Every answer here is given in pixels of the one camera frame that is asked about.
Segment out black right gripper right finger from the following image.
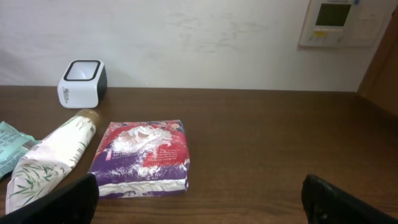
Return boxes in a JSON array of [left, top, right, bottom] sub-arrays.
[[301, 174, 397, 224]]

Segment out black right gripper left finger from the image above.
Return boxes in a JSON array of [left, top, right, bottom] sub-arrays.
[[1, 174, 99, 224]]

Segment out white tube brown cap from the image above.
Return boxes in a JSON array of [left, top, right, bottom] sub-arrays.
[[5, 109, 100, 214]]

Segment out red purple plastic pack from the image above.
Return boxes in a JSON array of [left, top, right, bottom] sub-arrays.
[[89, 119, 190, 198]]

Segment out teal wet wipes packet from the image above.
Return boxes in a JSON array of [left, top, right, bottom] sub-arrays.
[[0, 121, 39, 179]]

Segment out white barcode scanner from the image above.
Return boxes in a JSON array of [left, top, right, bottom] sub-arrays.
[[57, 60, 108, 109]]

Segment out white wall control panel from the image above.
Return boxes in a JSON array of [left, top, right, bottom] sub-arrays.
[[298, 0, 397, 48]]

